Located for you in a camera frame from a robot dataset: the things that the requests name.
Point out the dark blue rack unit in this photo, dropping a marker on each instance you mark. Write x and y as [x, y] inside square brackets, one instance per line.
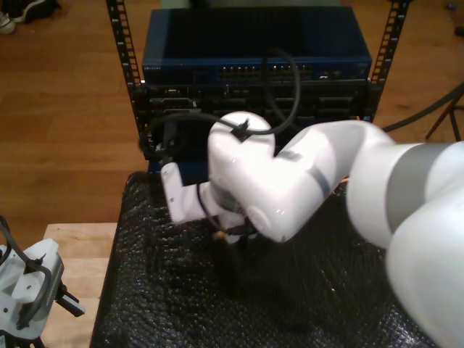
[194, 170]

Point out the black mesh mat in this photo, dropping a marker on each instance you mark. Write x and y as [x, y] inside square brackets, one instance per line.
[181, 290]

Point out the black rack server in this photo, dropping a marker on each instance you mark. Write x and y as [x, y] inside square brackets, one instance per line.
[326, 101]

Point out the wooden stand legs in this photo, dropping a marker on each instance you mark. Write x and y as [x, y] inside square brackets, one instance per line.
[447, 116]

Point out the dark sneaker white sole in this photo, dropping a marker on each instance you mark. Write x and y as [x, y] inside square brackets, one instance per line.
[36, 9]

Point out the blue network switch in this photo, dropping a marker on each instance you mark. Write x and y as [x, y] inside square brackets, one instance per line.
[235, 40]

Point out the black perforated rack rail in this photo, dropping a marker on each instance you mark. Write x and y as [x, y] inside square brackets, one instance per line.
[389, 43]
[125, 43]

